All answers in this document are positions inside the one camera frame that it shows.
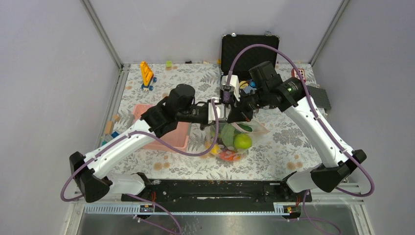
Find yellow lemon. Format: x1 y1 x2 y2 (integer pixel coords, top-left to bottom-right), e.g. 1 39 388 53
209 144 222 155

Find wooden block pile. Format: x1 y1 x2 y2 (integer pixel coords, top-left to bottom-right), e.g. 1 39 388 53
99 114 120 147

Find green pear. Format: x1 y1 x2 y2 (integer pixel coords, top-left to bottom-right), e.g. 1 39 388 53
233 133 253 149

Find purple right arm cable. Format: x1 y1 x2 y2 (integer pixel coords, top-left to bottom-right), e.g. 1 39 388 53
225 44 376 235

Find black poker chip case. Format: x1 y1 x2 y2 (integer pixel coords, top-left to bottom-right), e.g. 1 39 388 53
221 34 279 81

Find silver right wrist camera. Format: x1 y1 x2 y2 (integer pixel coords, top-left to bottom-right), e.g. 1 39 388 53
220 75 240 103

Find clear zip top bag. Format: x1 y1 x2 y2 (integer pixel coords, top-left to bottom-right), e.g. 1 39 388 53
205 120 269 162

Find red grid toy block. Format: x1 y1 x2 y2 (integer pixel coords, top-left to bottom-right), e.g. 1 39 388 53
291 69 306 81

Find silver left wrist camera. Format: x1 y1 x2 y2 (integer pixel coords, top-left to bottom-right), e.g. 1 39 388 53
207 97 231 124

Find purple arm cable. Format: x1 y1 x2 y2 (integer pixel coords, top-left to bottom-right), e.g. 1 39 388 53
60 98 221 235
225 44 376 235

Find floral table mat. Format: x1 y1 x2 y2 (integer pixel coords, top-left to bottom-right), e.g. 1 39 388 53
113 64 321 180

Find yellow toy cart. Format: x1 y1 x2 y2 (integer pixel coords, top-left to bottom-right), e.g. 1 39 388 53
140 61 157 91

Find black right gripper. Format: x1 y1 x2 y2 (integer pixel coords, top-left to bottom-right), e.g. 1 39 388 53
228 86 270 122

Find green cucumber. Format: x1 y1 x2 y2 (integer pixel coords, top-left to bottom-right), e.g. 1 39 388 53
236 123 253 133

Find grey building baseplate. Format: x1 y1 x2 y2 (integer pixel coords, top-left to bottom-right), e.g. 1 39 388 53
307 85 332 110

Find pink plastic basket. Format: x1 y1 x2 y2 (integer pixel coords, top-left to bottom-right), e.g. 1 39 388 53
132 104 191 152

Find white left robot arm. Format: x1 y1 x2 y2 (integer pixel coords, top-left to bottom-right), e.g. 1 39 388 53
67 84 220 203

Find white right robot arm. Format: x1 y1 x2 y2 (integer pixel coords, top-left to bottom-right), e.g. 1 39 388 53
220 61 367 202

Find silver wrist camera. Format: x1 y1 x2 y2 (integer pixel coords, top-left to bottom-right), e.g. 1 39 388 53
207 97 231 124
220 75 240 103

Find red orange mango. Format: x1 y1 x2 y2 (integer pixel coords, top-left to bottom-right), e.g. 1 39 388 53
219 152 243 162

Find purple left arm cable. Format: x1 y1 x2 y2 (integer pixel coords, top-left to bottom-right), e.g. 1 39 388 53
60 98 221 235

